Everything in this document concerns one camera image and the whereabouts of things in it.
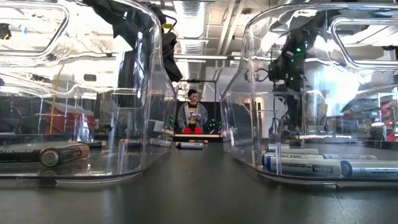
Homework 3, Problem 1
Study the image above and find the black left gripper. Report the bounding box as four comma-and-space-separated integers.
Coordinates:
113, 1, 183, 83

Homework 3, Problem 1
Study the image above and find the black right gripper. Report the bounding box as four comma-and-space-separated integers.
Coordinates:
276, 73, 308, 130

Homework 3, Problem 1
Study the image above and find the clear plastic bin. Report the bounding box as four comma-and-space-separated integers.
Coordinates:
220, 2, 398, 187
0, 0, 178, 184

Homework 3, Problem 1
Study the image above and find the ceiling light strip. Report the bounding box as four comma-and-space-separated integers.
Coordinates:
174, 55, 233, 60

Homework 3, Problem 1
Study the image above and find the small dark partition panel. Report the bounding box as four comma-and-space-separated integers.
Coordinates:
118, 50, 139, 110

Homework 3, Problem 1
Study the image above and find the person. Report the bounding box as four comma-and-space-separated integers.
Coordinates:
177, 88, 208, 135

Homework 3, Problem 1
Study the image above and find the computer monitor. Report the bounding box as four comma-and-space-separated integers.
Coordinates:
341, 98, 384, 125

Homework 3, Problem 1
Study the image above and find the grey cylindrical speaker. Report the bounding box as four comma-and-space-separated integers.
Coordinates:
371, 122, 387, 142

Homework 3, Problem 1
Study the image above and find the red storage crate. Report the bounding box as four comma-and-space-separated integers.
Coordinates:
43, 107, 96, 135

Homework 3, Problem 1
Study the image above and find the metal shelf rack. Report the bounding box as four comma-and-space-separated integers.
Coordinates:
33, 79, 94, 135

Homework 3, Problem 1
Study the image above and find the black gantry frame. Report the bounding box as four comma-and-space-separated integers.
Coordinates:
178, 79, 218, 128

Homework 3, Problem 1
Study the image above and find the silver ventilation duct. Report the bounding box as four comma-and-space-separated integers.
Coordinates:
172, 0, 208, 100

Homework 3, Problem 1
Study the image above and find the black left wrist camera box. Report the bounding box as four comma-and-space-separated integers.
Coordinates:
154, 2, 178, 34

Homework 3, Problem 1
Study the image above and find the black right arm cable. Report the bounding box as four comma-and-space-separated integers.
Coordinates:
254, 67, 272, 83

